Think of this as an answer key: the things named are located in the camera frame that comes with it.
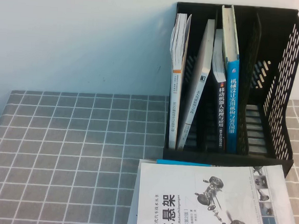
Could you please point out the white book blue characters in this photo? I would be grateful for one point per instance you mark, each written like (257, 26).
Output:
(131, 223)

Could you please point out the black spine robot book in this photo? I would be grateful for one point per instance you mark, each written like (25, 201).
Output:
(221, 117)

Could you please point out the grey checked tablecloth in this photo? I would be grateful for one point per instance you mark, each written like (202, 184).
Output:
(59, 149)

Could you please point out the white car suspension book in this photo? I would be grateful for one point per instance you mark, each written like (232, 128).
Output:
(185, 186)

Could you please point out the white book orange spine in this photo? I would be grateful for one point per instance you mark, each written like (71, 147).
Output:
(175, 106)

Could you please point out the blue grey brand club book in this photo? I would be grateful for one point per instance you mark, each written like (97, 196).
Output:
(182, 162)

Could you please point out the grey white slim book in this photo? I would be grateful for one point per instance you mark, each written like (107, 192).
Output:
(201, 69)

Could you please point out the black perforated book stand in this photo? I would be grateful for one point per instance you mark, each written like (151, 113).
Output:
(273, 36)

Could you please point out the blue spine mechanism book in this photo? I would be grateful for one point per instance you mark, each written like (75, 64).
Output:
(232, 110)

